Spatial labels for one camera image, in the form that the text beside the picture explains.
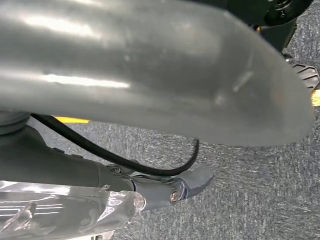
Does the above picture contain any yellow floor tape square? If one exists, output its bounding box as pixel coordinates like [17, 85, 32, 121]
[54, 89, 320, 125]

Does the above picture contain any grey right robot foot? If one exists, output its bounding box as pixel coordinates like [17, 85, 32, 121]
[282, 52, 320, 91]

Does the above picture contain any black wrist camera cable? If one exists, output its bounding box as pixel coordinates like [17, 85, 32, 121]
[31, 113, 200, 177]

